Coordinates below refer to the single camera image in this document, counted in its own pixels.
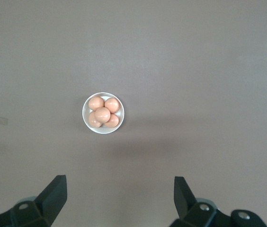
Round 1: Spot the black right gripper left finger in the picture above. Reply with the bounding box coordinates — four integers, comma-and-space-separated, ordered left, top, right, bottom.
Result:
0, 175, 67, 227

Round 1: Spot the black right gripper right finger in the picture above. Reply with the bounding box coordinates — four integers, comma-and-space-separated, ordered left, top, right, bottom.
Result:
169, 176, 266, 227

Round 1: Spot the brown egg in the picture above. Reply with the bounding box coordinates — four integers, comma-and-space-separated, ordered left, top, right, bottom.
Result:
94, 107, 111, 124
104, 114, 120, 129
104, 97, 121, 114
88, 96, 105, 111
88, 111, 103, 128

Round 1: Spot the white round bowl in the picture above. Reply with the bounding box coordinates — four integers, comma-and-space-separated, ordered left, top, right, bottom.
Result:
82, 92, 125, 135

